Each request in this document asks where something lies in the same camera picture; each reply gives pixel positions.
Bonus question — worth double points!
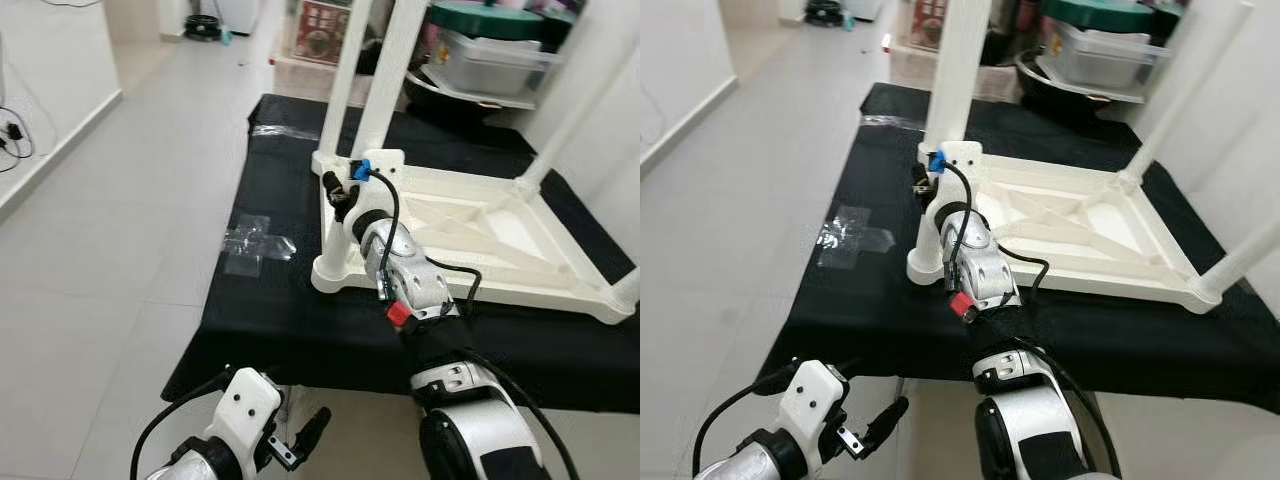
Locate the black wall cable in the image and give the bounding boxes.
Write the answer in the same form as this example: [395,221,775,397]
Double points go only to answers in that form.
[640,88,663,148]
[0,30,39,161]

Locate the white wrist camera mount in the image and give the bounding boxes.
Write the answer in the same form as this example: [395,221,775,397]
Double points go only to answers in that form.
[345,150,407,243]
[205,367,284,471]
[778,360,847,467]
[925,141,987,233]

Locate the red printed box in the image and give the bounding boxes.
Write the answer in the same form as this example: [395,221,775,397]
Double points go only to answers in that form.
[908,0,947,53]
[298,0,353,66]

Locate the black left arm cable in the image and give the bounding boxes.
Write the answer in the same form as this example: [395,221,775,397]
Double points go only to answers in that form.
[130,373,233,480]
[692,363,797,477]

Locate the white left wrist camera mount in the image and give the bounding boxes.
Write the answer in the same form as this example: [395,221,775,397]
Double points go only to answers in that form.
[205,367,284,471]
[778,360,847,467]

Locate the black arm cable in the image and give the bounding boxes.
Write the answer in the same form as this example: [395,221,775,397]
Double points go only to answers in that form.
[130,373,233,480]
[943,162,1051,303]
[692,363,797,477]
[365,168,483,319]

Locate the beige cloth covered bench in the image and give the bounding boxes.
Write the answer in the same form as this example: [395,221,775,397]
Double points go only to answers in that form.
[885,45,941,96]
[272,55,401,106]

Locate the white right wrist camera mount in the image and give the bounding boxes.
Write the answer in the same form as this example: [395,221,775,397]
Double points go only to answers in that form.
[345,150,407,243]
[925,141,987,233]

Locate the clear tape cross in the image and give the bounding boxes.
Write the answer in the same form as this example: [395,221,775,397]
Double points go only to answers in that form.
[815,205,897,271]
[222,213,297,277]

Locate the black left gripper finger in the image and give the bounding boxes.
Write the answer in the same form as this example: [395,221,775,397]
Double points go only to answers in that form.
[295,406,332,453]
[862,396,910,447]

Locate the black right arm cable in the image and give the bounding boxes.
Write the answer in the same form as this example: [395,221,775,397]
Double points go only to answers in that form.
[365,168,483,319]
[943,162,1051,303]

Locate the clear plastic storage bin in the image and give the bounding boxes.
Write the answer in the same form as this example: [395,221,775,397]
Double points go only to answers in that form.
[1048,20,1171,91]
[438,28,563,98]

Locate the white plastic table top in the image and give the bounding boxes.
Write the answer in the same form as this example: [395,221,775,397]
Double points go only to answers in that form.
[907,143,1247,314]
[310,150,641,326]

